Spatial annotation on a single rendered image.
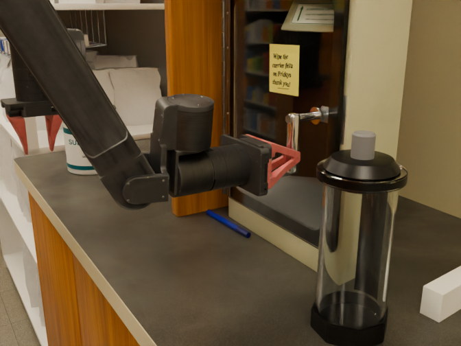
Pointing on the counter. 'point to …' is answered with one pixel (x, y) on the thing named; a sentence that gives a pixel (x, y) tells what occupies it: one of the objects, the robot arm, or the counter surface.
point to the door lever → (293, 122)
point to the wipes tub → (76, 156)
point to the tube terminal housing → (357, 100)
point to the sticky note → (284, 68)
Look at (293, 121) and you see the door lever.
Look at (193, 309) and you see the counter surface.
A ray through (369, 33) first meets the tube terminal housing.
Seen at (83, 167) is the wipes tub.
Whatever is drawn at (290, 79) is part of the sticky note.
